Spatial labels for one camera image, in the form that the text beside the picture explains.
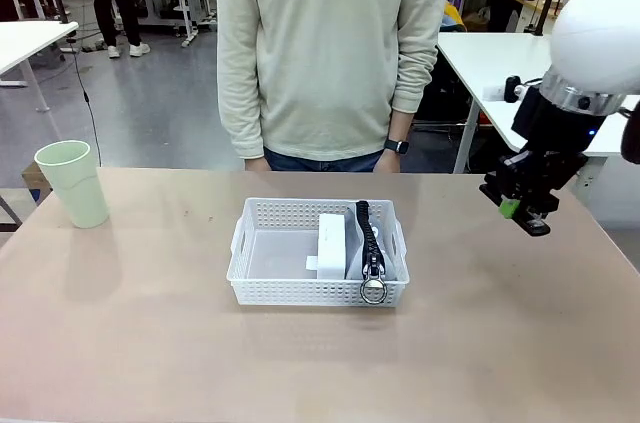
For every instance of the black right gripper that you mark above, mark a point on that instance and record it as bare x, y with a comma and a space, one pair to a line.
547, 158

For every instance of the white rectangular box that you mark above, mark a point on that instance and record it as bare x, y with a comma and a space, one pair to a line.
332, 248

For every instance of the person's left forearm beige sleeve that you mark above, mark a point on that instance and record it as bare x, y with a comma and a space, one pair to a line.
412, 88

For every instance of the person's right forearm beige sleeve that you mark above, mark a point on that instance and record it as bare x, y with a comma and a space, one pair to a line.
242, 108

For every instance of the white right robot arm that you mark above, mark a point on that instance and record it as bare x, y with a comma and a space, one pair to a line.
595, 28

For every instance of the white perforated plastic basket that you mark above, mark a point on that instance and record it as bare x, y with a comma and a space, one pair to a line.
280, 288

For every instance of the person's left hand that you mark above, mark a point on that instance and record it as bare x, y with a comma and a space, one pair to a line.
389, 163

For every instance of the person's right hand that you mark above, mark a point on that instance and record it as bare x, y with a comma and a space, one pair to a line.
257, 164

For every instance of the black wrist watch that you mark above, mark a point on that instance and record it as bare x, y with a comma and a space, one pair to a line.
396, 146

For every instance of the large white table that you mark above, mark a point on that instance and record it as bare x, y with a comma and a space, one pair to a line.
500, 73

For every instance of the person in beige sweater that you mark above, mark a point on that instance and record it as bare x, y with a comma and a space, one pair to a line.
325, 43

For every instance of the pale green plastic cup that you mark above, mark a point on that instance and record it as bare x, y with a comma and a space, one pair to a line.
75, 188

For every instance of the brown cardboard box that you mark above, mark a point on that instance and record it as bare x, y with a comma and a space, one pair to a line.
37, 183

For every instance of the white table with grey legs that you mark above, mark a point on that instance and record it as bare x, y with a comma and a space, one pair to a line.
30, 43

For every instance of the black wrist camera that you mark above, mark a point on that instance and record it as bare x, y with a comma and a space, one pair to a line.
515, 88

